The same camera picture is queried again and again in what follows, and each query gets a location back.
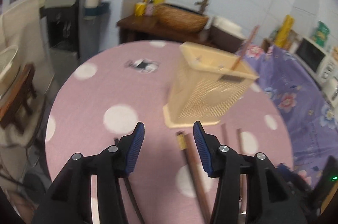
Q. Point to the beige woven mat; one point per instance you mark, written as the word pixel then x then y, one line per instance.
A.
pixel 15 137

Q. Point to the beige curtain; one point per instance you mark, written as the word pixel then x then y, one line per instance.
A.
pixel 23 28

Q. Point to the brown white rice cooker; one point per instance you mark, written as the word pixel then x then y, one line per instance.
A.
pixel 224 34

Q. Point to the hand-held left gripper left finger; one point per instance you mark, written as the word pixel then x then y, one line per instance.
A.
pixel 136 150

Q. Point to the bronze faucet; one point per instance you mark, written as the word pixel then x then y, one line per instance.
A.
pixel 202 3

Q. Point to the reddish brown wooden chopstick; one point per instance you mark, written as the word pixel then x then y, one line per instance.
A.
pixel 196 181

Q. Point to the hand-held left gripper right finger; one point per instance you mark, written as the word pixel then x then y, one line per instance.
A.
pixel 202 152

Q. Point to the grey water dispenser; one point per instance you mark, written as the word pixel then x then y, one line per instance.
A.
pixel 63 28

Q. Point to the white pot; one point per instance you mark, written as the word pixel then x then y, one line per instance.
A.
pixel 8 65

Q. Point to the dark wooden stool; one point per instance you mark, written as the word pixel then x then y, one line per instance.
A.
pixel 18 105

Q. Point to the green instant noodle bowl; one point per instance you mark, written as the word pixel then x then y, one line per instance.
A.
pixel 320 36
pixel 318 42
pixel 322 28

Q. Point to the blue white wall holder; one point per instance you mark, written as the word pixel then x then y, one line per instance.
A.
pixel 97 10

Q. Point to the woven basin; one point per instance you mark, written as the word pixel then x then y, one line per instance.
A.
pixel 179 19

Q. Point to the yellow cup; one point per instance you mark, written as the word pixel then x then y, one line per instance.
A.
pixel 140 9

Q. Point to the white microwave oven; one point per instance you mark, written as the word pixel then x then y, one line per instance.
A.
pixel 309 55

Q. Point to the dark wooden cabinet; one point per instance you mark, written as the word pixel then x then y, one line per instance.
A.
pixel 140 26

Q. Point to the yellow roll box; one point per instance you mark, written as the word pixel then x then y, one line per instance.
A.
pixel 284 31

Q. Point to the floral pump bottle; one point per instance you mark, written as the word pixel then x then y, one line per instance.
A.
pixel 150 10

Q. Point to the purple floral cloth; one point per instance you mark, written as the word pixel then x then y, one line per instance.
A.
pixel 298 97

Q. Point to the beige plastic utensil holder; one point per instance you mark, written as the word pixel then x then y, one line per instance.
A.
pixel 206 97

